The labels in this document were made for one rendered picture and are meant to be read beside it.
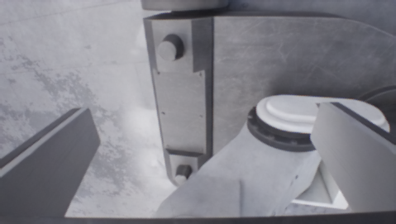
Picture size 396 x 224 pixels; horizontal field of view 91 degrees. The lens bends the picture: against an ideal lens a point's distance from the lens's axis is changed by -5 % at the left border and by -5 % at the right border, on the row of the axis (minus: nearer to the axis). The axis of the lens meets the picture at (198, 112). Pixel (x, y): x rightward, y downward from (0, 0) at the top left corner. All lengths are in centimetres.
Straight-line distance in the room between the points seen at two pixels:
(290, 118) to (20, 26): 93
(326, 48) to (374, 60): 10
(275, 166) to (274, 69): 23
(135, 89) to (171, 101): 29
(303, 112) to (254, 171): 13
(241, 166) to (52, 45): 79
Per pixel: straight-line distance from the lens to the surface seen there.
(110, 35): 76
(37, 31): 95
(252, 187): 29
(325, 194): 50
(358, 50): 51
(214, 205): 23
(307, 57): 48
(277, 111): 36
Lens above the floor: 61
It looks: 57 degrees down
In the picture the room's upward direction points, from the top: 158 degrees counter-clockwise
